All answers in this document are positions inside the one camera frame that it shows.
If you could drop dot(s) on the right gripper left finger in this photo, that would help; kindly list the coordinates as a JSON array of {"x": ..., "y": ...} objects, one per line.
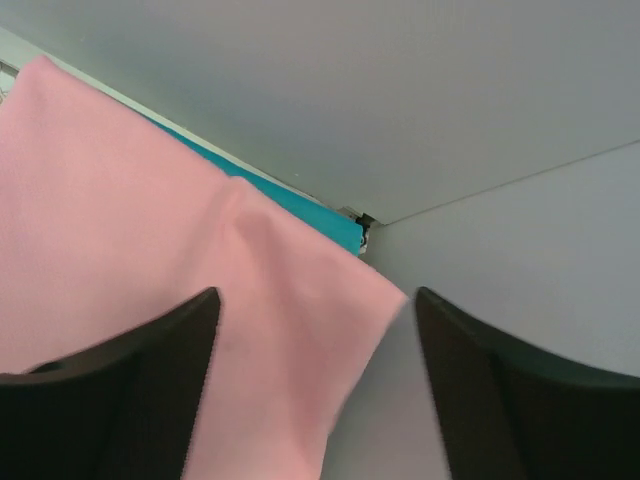
[{"x": 124, "y": 408}]

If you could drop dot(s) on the folded teal t shirt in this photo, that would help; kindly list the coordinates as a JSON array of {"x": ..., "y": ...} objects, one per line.
[{"x": 340, "y": 229}]

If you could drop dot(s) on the pink t shirt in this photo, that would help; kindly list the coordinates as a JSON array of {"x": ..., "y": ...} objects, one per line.
[{"x": 107, "y": 222}]

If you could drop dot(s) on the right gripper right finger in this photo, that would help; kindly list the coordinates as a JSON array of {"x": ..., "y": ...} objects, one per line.
[{"x": 510, "y": 410}]

